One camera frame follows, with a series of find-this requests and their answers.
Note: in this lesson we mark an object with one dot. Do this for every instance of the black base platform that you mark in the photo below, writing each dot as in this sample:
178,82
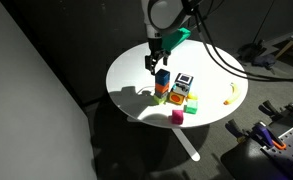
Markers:
249,163

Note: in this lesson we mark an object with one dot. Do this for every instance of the blue block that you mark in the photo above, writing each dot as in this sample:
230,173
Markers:
162,77

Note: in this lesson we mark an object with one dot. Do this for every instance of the dark crumpled cloth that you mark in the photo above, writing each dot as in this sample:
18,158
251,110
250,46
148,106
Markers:
264,61

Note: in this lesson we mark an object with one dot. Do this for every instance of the yellow ball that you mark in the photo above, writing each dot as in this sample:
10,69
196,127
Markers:
192,96

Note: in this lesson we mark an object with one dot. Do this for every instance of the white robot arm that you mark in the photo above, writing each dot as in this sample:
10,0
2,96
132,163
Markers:
166,13

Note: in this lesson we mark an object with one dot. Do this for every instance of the lime green block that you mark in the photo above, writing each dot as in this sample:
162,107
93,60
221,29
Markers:
159,99

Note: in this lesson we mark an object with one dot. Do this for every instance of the white table base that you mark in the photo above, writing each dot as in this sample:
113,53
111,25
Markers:
186,143

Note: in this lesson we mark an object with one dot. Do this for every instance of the magenta block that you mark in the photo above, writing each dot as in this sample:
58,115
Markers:
177,117

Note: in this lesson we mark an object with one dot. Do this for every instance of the black perforated breadboard plate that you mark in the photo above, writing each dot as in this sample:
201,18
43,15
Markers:
286,150

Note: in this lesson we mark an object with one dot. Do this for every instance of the black stand pole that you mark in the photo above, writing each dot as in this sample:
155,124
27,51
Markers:
264,20

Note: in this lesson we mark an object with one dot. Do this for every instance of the yellow banana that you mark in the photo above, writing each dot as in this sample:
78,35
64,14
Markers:
233,94

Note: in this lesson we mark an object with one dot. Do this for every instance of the orange block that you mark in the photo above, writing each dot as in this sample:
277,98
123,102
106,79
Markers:
161,88

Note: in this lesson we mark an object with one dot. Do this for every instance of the blue patterned box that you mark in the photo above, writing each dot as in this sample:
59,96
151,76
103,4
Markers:
183,83

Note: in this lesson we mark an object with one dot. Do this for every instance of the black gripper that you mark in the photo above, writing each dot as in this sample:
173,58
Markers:
156,48

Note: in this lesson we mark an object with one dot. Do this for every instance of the small grey block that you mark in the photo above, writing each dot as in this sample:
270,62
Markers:
161,95

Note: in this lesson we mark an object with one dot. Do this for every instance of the dark bag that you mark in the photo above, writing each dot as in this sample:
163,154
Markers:
252,51

